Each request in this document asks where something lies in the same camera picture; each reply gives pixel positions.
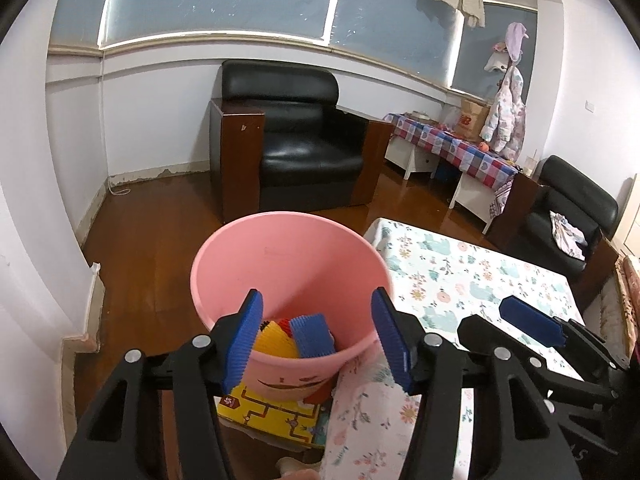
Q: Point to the cup with straw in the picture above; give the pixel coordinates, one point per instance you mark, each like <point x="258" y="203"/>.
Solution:
<point x="530" y="166"/>

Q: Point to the red foam net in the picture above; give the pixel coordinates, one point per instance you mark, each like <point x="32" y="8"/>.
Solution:
<point x="285" y="326"/>

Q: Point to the yellow puzzle floor mat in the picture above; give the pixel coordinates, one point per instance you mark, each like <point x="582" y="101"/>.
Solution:
<point x="270" y="417"/>

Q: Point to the checkered table cover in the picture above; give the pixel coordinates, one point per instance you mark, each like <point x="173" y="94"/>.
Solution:
<point x="450" y="147"/>

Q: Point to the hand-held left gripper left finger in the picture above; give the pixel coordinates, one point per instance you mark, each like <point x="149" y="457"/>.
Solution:
<point x="242" y="345"/>

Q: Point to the brown paper bag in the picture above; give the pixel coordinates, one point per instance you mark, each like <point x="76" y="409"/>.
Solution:
<point x="470" y="120"/>

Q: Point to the white patterned garment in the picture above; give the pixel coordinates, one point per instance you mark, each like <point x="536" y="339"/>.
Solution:
<point x="567" y="235"/>

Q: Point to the white patterned puffer jacket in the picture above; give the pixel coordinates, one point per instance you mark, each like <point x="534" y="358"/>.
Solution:
<point x="505" y="120"/>

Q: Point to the white hat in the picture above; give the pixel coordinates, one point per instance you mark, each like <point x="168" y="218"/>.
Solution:
<point x="496" y="64"/>

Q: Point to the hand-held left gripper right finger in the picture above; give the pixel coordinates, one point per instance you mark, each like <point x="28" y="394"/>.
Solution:
<point x="392" y="345"/>

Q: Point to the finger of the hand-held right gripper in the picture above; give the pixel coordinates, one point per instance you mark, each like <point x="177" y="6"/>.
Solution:
<point x="530" y="320"/>
<point x="480" y="335"/>

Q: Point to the blue foam net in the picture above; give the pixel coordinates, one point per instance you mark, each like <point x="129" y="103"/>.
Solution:
<point x="312" y="335"/>

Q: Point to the grey roller blind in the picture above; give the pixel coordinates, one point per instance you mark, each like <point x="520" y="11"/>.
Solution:
<point x="220" y="0"/>
<point x="480" y="50"/>
<point x="395" y="20"/>

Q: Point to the black leather armchair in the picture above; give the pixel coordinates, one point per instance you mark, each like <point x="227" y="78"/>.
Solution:
<point x="310" y="155"/>
<point x="575" y="195"/>

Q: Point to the pink plastic bucket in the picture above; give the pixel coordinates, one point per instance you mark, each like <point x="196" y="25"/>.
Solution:
<point x="280" y="270"/>

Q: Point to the yellow foam net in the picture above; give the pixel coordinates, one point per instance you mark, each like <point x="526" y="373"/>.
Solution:
<point x="275" y="342"/>

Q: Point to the white cabinet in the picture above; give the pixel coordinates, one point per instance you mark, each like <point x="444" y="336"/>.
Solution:
<point x="415" y="157"/>
<point x="475" y="200"/>

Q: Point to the purple hanging garment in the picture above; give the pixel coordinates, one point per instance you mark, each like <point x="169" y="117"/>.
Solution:
<point x="515" y="40"/>

